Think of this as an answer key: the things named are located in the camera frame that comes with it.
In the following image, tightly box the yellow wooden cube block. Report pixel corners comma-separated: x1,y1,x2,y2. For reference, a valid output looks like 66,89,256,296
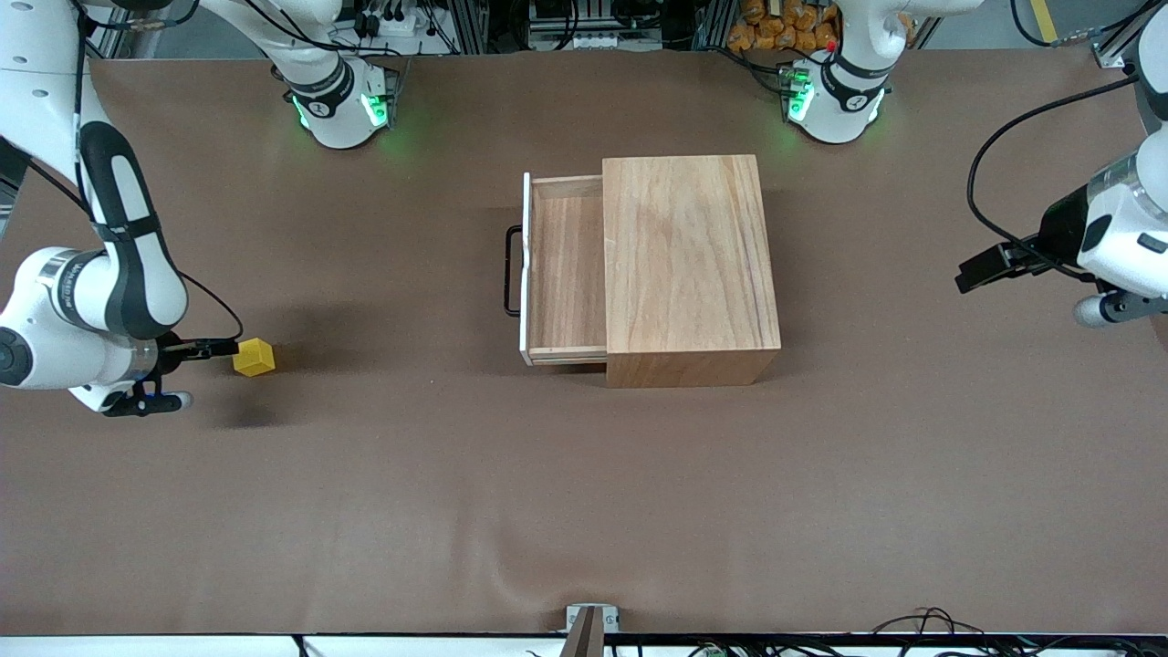
233,338,276,378

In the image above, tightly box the black cable bundle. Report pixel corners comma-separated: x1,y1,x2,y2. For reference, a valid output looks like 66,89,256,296
871,606,1168,657

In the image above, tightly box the aluminium frame post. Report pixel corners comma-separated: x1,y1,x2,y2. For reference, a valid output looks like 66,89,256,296
447,0,490,54
697,0,736,49

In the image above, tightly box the wooden drawer with black handle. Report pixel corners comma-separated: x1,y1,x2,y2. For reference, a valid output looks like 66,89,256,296
504,172,610,368

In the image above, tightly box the wooden drawer cabinet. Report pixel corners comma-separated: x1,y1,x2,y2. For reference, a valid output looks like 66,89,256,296
602,154,783,390

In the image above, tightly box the aluminium frame profile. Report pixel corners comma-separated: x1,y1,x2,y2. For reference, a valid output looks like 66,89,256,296
1095,0,1152,70

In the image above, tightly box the orange bag heap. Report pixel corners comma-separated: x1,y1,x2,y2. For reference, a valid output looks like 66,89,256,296
727,0,840,53

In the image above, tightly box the power strip with black plugs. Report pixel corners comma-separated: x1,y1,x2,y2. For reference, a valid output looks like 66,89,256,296
351,0,430,39

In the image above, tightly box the brown camera post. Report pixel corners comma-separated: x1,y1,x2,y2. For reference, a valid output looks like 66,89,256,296
560,610,605,657

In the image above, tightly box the metal clamp bracket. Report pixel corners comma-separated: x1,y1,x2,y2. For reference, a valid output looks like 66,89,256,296
566,604,621,635

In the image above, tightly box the brown paper table cover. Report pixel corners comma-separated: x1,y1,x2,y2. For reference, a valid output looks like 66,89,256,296
0,47,1168,637

